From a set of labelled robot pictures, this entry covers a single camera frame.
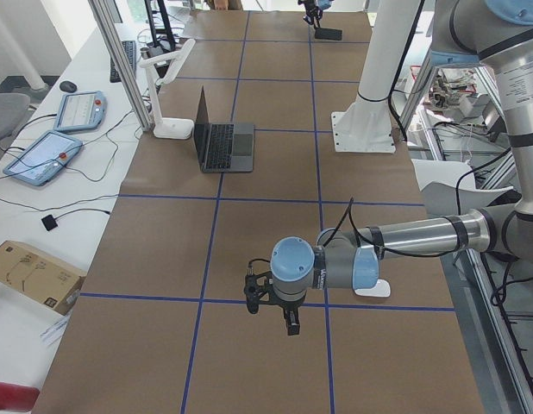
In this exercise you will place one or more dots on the black computer mouse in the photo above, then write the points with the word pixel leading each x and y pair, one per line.
pixel 68 86

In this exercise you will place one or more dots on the black mouse pad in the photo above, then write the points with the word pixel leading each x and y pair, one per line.
pixel 330 34

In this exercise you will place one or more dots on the aluminium frame post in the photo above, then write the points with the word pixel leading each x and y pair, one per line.
pixel 107 27

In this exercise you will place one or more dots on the blue teach pendant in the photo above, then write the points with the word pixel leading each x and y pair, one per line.
pixel 44 159
pixel 80 111

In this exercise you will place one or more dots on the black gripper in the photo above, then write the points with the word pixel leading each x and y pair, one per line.
pixel 289 306
pixel 313 13

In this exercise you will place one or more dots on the lower blue teach pendant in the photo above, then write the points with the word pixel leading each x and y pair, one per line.
pixel 44 159

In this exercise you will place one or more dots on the brown cardboard box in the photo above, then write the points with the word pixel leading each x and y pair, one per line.
pixel 44 278

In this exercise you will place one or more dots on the small black square device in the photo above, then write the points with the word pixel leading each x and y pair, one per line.
pixel 49 222

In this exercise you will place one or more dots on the red cylinder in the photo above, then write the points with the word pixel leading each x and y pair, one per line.
pixel 17 398

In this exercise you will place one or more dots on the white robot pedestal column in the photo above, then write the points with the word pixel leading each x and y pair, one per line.
pixel 366 127

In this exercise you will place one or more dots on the white computer mouse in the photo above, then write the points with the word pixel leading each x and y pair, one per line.
pixel 381 289

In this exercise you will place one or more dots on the upper blue teach pendant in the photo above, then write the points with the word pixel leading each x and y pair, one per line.
pixel 80 111

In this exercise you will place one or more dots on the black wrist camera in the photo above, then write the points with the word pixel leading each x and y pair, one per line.
pixel 258 289

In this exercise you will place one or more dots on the grey laptop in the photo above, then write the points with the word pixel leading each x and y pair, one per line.
pixel 223 147

